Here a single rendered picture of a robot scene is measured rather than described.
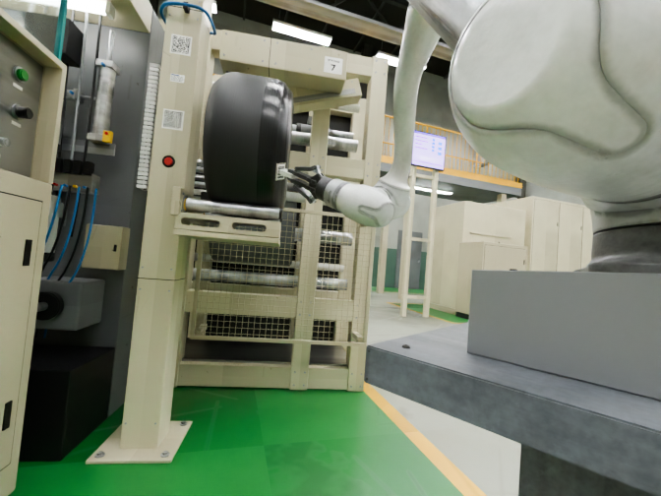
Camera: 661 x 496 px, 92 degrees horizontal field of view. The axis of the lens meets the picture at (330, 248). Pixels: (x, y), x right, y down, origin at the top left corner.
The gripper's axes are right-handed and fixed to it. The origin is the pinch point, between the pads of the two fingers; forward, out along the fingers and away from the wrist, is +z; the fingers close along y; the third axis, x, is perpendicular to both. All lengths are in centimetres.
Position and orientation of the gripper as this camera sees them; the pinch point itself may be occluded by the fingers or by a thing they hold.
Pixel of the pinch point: (288, 173)
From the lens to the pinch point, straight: 113.3
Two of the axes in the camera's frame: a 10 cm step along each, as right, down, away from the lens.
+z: -7.3, -4.1, 5.5
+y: -1.5, 8.8, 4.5
